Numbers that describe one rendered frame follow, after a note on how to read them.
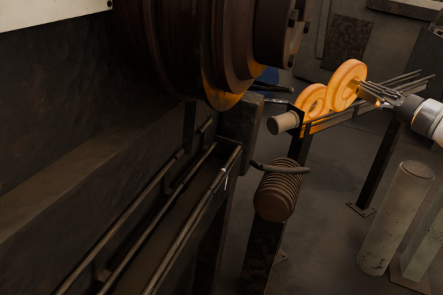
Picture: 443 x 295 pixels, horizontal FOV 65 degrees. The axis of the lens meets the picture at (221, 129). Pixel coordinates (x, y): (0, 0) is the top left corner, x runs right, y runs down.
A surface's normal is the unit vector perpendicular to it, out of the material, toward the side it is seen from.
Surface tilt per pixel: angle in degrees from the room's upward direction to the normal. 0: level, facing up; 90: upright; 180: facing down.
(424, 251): 90
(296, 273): 0
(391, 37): 90
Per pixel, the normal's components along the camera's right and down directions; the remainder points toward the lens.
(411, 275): -0.36, 0.42
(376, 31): -0.57, 0.34
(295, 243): 0.13, -0.86
